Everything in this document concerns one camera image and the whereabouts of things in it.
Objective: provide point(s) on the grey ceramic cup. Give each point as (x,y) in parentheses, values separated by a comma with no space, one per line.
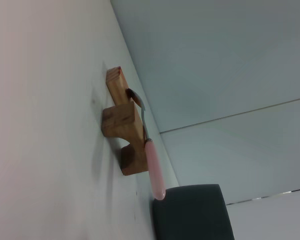
(192,215)

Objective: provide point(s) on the dark arched wooden block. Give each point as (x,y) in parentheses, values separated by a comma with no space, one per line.
(125,125)

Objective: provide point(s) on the light stained wooden block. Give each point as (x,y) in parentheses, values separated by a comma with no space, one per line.
(117,87)

